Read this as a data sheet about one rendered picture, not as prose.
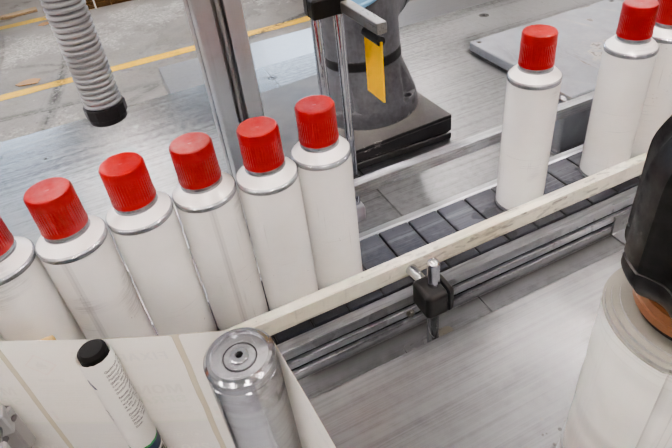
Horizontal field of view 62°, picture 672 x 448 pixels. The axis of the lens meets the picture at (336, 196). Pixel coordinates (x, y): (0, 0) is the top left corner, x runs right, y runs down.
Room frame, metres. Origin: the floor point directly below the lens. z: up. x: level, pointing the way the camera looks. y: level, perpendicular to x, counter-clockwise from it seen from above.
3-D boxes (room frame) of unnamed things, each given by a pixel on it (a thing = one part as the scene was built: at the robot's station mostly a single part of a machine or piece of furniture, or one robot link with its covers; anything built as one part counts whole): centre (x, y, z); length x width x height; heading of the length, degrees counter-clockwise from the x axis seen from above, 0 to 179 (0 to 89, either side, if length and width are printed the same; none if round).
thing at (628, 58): (0.53, -0.32, 0.98); 0.05 x 0.05 x 0.20
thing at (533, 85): (0.49, -0.21, 0.98); 0.05 x 0.05 x 0.20
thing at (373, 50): (0.44, -0.05, 1.09); 0.03 x 0.01 x 0.06; 21
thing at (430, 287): (0.35, -0.08, 0.89); 0.03 x 0.03 x 0.12; 21
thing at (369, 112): (0.79, -0.07, 0.91); 0.15 x 0.15 x 0.10
